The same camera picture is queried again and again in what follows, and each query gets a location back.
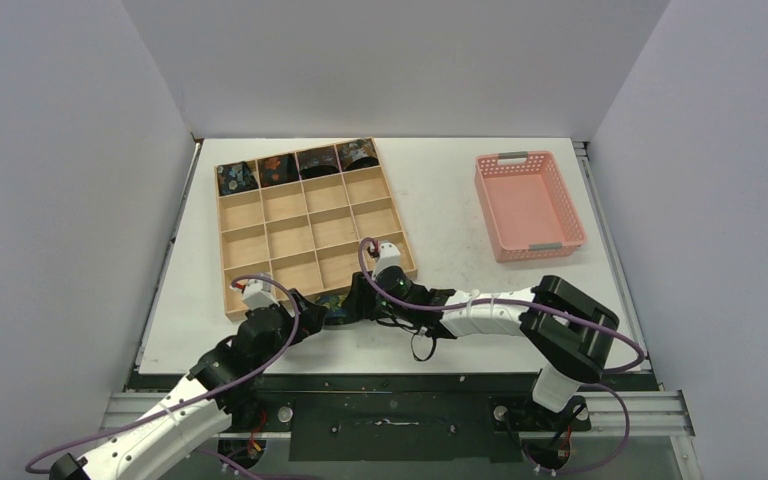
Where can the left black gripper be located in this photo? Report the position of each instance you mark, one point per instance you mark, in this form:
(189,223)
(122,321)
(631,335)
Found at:
(313,317)

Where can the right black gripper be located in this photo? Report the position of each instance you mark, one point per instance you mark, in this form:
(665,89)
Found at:
(360,295)

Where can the blue yellow floral tie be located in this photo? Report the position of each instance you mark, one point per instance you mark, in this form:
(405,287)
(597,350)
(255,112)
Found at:
(335,314)

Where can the wooden compartment tray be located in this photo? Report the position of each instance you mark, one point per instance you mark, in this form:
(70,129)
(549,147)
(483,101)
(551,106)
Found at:
(306,234)

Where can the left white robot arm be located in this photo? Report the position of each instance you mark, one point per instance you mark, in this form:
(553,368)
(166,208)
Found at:
(219,390)

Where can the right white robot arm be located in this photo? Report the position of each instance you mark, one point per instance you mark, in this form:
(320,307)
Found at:
(572,331)

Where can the rolled dark patterned tie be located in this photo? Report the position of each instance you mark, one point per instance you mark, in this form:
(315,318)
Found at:
(317,162)

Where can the rolled brown patterned tie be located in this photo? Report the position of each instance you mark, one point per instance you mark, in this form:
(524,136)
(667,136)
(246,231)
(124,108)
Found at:
(357,154)

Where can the rolled blue floral tie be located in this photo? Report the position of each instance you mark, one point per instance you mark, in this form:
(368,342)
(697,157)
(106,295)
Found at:
(235,178)

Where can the rolled orange floral tie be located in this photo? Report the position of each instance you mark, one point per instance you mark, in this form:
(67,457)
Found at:
(278,170)

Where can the pink plastic basket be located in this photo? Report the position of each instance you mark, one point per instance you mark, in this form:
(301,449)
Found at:
(528,210)

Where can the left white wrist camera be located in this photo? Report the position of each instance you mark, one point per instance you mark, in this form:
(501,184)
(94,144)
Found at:
(255,292)

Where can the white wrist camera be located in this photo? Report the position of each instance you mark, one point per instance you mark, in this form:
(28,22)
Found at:
(255,292)
(385,254)

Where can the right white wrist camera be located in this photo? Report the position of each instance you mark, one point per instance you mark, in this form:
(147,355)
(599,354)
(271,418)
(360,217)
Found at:
(385,254)

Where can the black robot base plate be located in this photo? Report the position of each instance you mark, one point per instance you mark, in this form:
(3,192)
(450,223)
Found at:
(383,417)

